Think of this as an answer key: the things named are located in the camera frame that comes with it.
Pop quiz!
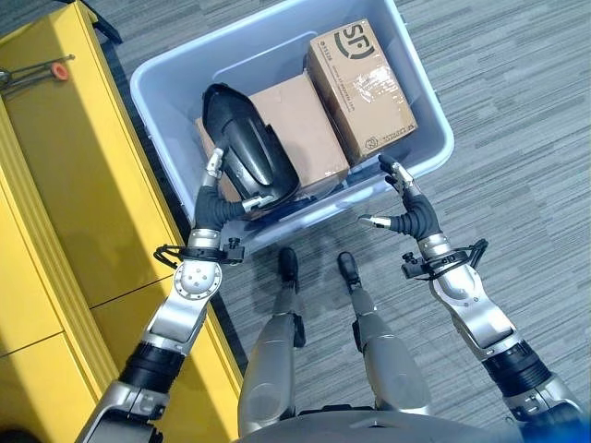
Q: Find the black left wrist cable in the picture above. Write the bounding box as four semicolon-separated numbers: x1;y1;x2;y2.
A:
153;244;187;268

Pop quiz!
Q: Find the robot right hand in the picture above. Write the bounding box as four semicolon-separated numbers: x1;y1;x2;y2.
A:
358;153;456;260

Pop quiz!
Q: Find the plain brown cardboard box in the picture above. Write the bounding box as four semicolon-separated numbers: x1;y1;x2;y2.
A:
193;73;351;205

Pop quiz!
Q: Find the blurred blue object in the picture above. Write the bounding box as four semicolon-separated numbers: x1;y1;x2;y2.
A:
520;400;591;443

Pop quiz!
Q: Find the silver robot right leg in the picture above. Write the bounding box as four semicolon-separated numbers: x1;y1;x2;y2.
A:
336;251;433;417

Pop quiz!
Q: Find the cardboard box with SF print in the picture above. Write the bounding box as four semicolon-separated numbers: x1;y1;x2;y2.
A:
307;18;419;168

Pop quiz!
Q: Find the silver robot leg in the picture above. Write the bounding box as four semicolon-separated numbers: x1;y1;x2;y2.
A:
236;246;308;437
336;251;433;417

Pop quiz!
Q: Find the grey robot torso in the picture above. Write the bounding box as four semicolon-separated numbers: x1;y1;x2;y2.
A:
237;404;525;443

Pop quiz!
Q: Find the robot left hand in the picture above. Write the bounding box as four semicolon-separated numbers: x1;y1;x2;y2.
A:
187;149;275;251

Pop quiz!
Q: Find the yellow metal shelf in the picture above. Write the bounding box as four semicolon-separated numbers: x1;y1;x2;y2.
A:
0;0;247;443

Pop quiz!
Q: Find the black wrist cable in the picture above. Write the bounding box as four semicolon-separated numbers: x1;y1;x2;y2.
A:
415;237;489;283
153;244;187;268

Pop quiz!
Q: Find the black sole-shaped part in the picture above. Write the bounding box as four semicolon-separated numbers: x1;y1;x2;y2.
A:
201;82;301;205
247;177;356;222

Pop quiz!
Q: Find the grey translucent plastic box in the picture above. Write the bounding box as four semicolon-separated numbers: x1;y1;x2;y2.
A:
128;0;456;254

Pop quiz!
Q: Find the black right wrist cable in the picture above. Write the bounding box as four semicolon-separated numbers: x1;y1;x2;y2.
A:
415;237;489;283

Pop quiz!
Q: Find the silver robot left leg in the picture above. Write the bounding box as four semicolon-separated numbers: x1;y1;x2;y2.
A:
236;246;308;437

